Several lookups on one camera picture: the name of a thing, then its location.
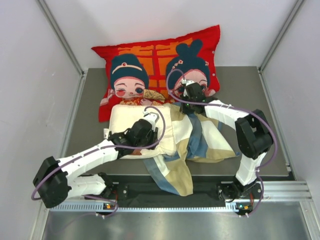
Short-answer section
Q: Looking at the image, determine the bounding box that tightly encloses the cream bear print pillow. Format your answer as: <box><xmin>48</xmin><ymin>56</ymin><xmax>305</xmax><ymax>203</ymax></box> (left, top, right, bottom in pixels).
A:
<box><xmin>108</xmin><ymin>103</ymin><xmax>177</xmax><ymax>160</ymax></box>

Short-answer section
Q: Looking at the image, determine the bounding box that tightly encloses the blue beige checked pillowcase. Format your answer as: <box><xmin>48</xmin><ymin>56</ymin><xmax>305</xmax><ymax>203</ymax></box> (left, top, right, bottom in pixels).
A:
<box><xmin>143</xmin><ymin>103</ymin><xmax>237</xmax><ymax>197</ymax></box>

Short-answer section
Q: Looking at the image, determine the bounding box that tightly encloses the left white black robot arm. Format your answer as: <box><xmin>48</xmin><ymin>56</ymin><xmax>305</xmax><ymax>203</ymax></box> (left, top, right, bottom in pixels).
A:
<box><xmin>33</xmin><ymin>113</ymin><xmax>158</xmax><ymax>209</ymax></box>

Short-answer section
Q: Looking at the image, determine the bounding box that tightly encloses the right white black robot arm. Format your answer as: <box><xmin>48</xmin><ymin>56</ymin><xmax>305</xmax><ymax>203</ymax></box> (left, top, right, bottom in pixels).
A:
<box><xmin>180</xmin><ymin>80</ymin><xmax>275</xmax><ymax>200</ymax></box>

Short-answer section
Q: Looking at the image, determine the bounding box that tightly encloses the red cartoon couple pillow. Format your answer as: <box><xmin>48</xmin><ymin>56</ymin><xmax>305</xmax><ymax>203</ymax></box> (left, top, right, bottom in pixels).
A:
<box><xmin>92</xmin><ymin>25</ymin><xmax>221</xmax><ymax>123</ymax></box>

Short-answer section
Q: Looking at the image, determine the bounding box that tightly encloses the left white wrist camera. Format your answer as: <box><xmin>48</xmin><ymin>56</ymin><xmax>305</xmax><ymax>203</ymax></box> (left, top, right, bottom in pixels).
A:
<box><xmin>143</xmin><ymin>111</ymin><xmax>160</xmax><ymax>126</ymax></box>

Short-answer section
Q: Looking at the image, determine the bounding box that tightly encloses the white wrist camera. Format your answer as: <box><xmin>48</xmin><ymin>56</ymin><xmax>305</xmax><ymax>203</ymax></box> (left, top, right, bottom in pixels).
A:
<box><xmin>181</xmin><ymin>80</ymin><xmax>196</xmax><ymax>98</ymax></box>
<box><xmin>143</xmin><ymin>111</ymin><xmax>160</xmax><ymax>126</ymax></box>

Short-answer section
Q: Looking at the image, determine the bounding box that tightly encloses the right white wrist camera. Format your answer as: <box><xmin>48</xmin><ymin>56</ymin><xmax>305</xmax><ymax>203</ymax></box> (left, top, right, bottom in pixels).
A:
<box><xmin>181</xmin><ymin>80</ymin><xmax>196</xmax><ymax>98</ymax></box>

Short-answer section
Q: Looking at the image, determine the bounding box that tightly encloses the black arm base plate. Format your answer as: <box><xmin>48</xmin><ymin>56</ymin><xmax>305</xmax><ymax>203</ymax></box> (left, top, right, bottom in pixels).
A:
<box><xmin>99</xmin><ymin>174</ymin><xmax>261</xmax><ymax>208</ymax></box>

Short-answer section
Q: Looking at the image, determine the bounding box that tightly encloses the slotted grey cable duct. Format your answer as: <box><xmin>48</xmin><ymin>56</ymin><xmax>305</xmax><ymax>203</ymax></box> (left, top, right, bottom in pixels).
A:
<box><xmin>49</xmin><ymin>199</ymin><xmax>253</xmax><ymax>213</ymax></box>

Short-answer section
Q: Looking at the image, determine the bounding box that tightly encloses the right aluminium frame post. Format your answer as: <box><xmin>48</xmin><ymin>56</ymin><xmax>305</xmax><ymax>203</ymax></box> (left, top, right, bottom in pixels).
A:
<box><xmin>258</xmin><ymin>0</ymin><xmax>306</xmax><ymax>73</ymax></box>

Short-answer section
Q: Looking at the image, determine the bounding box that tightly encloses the aluminium frame post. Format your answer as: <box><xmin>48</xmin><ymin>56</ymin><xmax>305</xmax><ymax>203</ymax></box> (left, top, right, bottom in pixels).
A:
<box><xmin>258</xmin><ymin>0</ymin><xmax>306</xmax><ymax>73</ymax></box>
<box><xmin>35</xmin><ymin>0</ymin><xmax>85</xmax><ymax>76</ymax></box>

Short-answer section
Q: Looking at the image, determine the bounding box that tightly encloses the left aluminium frame post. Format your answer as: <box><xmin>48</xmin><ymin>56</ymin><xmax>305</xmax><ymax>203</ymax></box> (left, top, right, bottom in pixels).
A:
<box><xmin>35</xmin><ymin>0</ymin><xmax>85</xmax><ymax>76</ymax></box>

